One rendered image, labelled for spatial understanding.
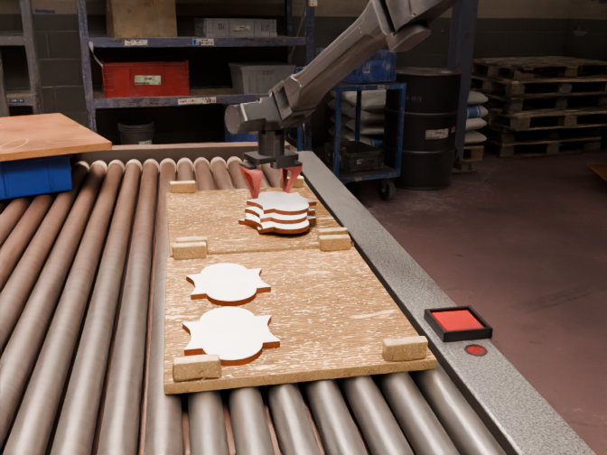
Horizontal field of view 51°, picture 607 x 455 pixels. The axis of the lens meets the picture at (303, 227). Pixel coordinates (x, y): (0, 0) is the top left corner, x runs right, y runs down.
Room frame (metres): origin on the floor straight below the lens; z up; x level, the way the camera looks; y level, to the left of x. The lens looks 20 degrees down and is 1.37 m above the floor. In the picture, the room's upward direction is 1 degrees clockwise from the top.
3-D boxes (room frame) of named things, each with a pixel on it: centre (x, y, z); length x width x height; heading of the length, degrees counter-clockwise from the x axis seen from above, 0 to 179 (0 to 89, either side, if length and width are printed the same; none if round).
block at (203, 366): (0.67, 0.13, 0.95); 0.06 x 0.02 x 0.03; 101
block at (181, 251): (1.06, 0.20, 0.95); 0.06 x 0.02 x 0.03; 101
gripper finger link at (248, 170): (1.31, 0.09, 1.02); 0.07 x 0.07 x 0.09; 33
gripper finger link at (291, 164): (1.33, 0.05, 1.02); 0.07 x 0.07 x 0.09; 33
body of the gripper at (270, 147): (1.32, 0.07, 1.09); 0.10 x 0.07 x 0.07; 123
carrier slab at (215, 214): (1.31, 0.12, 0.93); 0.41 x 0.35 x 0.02; 13
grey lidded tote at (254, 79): (5.56, 0.38, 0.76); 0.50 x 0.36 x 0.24; 115
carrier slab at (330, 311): (0.89, 0.03, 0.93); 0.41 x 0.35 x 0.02; 11
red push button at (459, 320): (0.85, -0.23, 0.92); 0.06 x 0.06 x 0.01; 11
